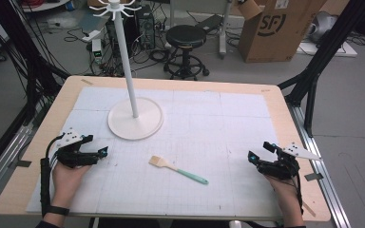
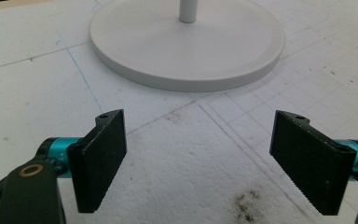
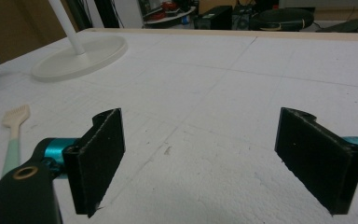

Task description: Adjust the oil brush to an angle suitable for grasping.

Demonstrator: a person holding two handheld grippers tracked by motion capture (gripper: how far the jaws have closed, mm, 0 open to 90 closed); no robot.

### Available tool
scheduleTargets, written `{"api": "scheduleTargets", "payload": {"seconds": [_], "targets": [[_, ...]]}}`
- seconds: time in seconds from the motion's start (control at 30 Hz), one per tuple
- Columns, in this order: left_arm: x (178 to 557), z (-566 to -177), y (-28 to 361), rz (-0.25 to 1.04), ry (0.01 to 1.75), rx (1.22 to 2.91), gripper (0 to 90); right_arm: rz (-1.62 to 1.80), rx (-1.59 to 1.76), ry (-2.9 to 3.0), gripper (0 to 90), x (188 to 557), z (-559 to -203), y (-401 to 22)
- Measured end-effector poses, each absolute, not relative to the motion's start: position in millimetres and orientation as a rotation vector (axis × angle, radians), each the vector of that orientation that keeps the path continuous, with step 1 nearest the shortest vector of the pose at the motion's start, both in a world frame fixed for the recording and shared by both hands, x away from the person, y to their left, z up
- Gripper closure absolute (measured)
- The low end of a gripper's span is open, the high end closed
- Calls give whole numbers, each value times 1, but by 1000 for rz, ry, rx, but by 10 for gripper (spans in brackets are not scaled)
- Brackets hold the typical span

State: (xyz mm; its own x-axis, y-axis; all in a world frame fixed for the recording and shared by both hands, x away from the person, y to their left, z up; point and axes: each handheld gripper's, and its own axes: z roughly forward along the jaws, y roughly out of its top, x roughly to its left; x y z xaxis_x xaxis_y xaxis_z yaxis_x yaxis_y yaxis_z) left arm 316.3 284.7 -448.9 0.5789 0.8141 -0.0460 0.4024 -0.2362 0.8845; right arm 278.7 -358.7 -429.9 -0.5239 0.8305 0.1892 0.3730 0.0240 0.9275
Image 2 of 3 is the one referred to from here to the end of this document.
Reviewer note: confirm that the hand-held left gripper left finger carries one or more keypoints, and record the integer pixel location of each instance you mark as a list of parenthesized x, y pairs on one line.
[(98, 165)]

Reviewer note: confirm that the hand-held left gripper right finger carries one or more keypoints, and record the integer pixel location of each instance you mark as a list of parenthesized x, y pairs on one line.
[(310, 161)]

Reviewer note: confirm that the white round stand base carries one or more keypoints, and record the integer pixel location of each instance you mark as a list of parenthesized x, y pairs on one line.
[(186, 46)]

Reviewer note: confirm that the white stand pole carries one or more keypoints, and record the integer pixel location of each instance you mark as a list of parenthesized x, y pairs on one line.
[(188, 11)]

